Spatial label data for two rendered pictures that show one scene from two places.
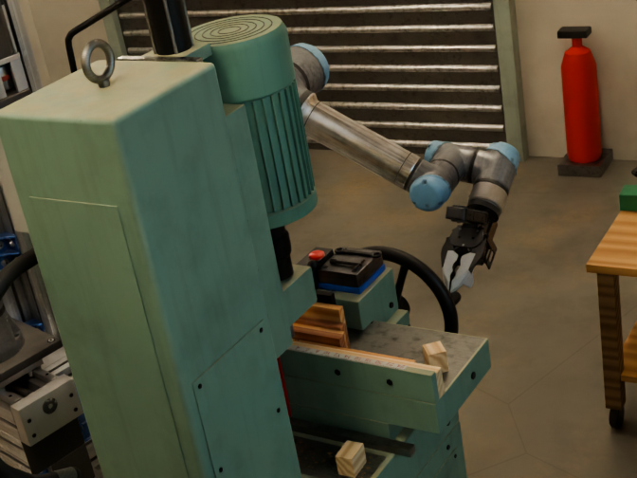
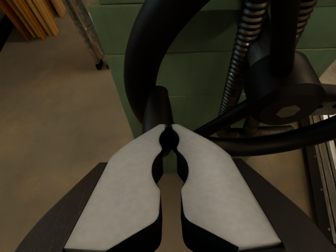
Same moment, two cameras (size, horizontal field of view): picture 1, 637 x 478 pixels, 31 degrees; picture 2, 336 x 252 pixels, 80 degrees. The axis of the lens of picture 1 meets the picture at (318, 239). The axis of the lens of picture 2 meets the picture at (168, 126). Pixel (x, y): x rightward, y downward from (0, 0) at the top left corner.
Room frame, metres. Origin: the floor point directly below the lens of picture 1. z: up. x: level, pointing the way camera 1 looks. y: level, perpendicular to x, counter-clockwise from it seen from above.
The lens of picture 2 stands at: (2.04, -0.28, 0.96)
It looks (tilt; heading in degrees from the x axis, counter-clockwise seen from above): 59 degrees down; 145
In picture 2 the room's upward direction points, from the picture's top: 2 degrees counter-clockwise
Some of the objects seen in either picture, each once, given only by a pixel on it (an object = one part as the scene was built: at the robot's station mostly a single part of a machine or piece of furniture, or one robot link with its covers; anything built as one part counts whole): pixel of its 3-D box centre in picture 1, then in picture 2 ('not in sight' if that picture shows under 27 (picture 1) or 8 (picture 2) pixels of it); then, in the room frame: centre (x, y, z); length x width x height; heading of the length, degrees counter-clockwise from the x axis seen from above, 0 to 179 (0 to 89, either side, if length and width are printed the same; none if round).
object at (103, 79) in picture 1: (99, 63); not in sight; (1.49, 0.25, 1.55); 0.06 x 0.02 x 0.07; 144
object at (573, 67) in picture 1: (581, 100); not in sight; (4.33, -1.15, 0.30); 0.19 x 0.18 x 0.60; 147
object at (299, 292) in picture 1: (276, 303); not in sight; (1.71, 0.09, 1.03); 0.14 x 0.07 x 0.09; 144
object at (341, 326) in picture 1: (300, 331); not in sight; (1.78, 0.06, 0.93); 0.19 x 0.02 x 0.05; 54
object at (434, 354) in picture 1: (435, 358); not in sight; (1.62, -0.16, 0.92); 0.04 x 0.03 x 0.04; 7
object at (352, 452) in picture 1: (351, 458); not in sight; (1.53, 0.01, 0.82); 0.04 x 0.03 x 0.04; 148
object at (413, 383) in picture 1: (281, 358); not in sight; (1.70, 0.10, 0.93); 0.60 x 0.02 x 0.06; 54
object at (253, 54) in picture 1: (247, 123); not in sight; (1.73, 0.08, 1.35); 0.18 x 0.18 x 0.31
